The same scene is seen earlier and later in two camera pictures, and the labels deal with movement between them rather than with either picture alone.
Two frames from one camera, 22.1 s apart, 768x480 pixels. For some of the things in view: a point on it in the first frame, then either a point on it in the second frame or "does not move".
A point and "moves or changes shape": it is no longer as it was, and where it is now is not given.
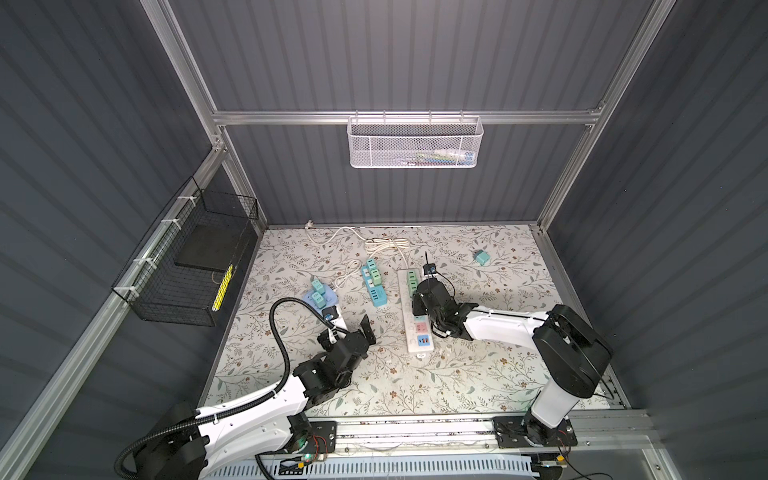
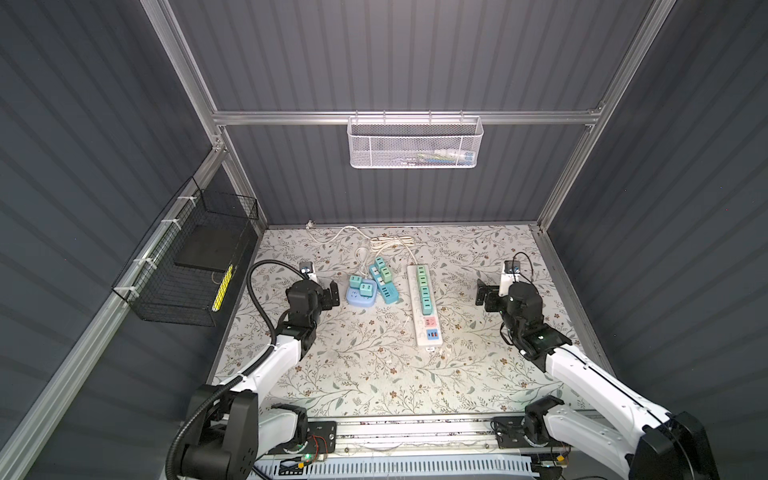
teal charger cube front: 319,300 moves or changes shape
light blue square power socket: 329,295 moves or changes shape
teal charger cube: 318,286 moves or changes shape
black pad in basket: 210,247 does not move
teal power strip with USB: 377,292 moves or changes shape
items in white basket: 441,157 does not move
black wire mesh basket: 194,261 does not move
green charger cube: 377,277 moves or changes shape
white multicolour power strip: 417,328 moves or changes shape
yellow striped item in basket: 222,290 does not move
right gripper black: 416,304 -> 491,292
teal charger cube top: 481,257 moves or changes shape
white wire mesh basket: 408,142 does not move
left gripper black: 369,338 -> 324,300
